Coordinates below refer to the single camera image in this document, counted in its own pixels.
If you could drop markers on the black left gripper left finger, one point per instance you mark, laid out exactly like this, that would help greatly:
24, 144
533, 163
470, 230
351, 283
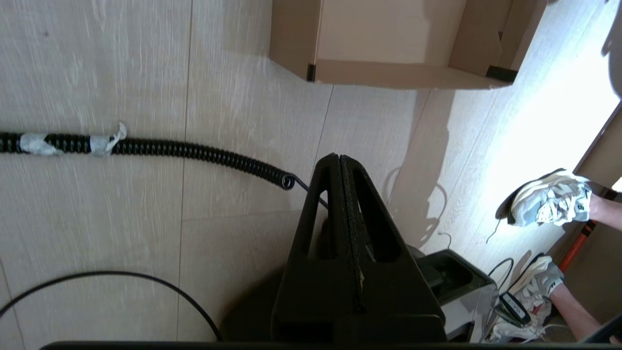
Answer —
301, 291

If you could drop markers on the flat white tape wrap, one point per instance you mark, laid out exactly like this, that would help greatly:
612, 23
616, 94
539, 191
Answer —
41, 145

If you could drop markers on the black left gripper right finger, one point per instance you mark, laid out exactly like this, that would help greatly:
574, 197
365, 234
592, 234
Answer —
398, 291

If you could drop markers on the brown wooden furniture board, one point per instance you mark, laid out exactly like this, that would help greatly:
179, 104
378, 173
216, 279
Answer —
602, 155

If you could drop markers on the person's bare lower leg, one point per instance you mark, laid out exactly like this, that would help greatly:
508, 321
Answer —
605, 206
578, 316

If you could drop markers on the grey black robot base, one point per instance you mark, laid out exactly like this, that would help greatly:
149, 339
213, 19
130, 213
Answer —
452, 277

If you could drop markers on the grey white worn sneaker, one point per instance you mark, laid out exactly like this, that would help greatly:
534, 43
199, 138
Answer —
534, 287
549, 201

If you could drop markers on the white tape wrap with tail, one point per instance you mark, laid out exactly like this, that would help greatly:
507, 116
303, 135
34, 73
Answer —
102, 144

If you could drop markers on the brown cardboard shoe box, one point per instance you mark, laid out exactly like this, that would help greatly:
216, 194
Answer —
379, 34

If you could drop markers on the orange red rod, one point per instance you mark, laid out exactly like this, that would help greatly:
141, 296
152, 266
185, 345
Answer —
576, 248

